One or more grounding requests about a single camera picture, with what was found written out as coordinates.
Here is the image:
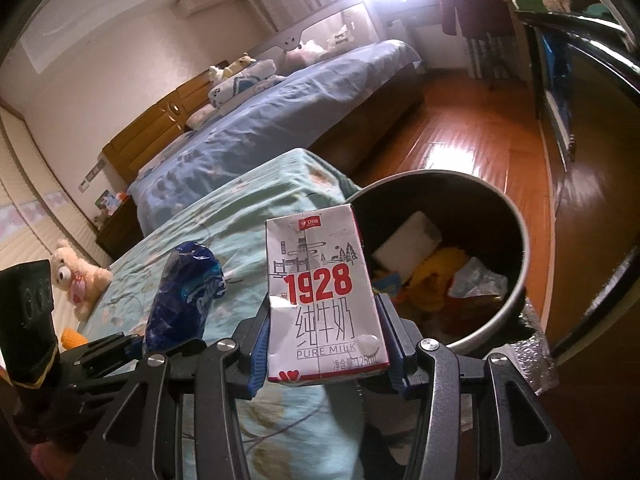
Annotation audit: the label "round black trash bin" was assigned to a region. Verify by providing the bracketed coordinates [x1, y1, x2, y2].
[347, 170, 530, 356]

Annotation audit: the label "white bed guard rail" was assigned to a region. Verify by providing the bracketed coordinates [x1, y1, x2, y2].
[248, 0, 386, 76]

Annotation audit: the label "blue white pillow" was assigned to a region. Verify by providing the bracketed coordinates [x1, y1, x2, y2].
[208, 60, 285, 108]

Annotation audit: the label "cream teddy bear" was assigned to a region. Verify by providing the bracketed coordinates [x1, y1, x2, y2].
[51, 238, 113, 323]

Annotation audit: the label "small plush toys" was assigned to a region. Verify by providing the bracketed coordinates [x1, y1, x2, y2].
[208, 53, 256, 84]

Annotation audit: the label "dark red hanging coat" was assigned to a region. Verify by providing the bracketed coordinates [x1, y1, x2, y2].
[440, 0, 514, 40]

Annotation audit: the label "orange yellow knitted item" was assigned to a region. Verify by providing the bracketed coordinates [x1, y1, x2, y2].
[60, 327, 88, 350]

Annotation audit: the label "wooden headboard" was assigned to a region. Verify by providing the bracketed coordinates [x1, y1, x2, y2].
[102, 70, 210, 184]

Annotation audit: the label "blue plastic bag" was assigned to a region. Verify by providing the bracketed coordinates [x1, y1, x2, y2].
[143, 242, 227, 353]

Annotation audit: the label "dark wooden nightstand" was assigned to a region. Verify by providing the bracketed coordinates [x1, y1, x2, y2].
[96, 197, 143, 260]

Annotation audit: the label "white milk carton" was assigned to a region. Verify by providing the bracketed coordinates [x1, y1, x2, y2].
[266, 204, 390, 386]

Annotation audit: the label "teal floral bed cover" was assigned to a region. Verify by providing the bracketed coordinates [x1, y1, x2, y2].
[80, 148, 364, 479]

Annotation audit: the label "white foam block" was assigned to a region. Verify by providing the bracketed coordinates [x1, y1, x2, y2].
[372, 211, 442, 284]

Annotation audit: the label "left hand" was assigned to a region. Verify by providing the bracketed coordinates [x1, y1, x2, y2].
[30, 442, 76, 480]

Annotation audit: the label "blue quilt bed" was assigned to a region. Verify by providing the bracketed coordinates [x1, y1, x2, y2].
[129, 40, 420, 235]

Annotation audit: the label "framed photo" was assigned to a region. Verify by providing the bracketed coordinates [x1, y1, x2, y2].
[96, 190, 122, 217]

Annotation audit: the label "black glass tv cabinet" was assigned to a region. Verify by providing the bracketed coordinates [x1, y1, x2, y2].
[518, 11, 639, 358]

